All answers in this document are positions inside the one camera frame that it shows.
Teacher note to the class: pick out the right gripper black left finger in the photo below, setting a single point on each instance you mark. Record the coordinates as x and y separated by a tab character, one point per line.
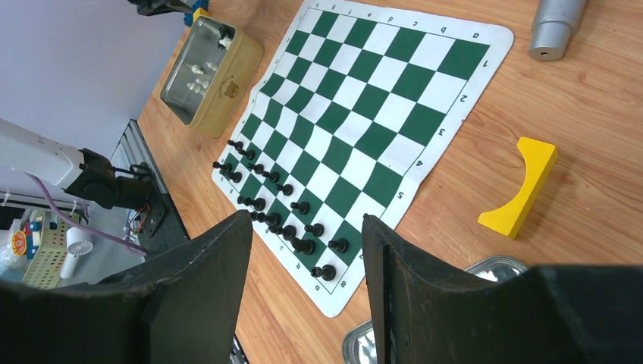
181	306

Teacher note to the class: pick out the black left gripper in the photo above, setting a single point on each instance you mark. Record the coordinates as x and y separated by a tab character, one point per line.
157	7

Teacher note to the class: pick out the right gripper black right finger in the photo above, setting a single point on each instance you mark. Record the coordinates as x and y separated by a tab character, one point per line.
549	314

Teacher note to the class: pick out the silver tin lid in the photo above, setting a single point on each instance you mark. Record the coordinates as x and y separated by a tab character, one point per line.
359	344

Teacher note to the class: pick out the gold tin box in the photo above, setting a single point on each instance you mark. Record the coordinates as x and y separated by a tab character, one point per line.
210	75

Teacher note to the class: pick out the black pawn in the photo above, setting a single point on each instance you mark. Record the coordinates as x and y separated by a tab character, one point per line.
272	176
302	207
339	245
247	153
256	168

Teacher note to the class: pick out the black king piece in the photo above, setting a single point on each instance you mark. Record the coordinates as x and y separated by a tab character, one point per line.
271	219

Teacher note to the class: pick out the black bishop chess piece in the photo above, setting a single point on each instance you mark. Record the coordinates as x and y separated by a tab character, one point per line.
257	204

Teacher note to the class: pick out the black queen piece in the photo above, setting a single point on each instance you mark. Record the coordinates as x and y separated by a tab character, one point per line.
288	232

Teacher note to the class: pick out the black rook chess piece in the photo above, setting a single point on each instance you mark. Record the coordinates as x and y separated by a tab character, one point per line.
223	168

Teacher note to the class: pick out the green white chess board mat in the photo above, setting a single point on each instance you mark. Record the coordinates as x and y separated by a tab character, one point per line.
355	109

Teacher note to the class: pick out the black knight chess piece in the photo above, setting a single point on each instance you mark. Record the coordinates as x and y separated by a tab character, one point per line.
304	246

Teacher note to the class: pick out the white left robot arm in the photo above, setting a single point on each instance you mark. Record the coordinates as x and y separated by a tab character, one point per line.
73	74

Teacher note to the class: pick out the blue brick near left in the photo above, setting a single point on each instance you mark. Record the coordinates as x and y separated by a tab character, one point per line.
189	19

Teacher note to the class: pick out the white basket background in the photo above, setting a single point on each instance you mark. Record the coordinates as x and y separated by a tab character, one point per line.
33	249

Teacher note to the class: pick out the yellow arch block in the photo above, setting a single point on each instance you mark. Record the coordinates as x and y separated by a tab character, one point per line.
539	158

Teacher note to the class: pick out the grey microphone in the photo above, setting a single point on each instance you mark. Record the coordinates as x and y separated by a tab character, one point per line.
554	24

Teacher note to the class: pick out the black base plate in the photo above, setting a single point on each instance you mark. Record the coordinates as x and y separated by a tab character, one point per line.
164	228

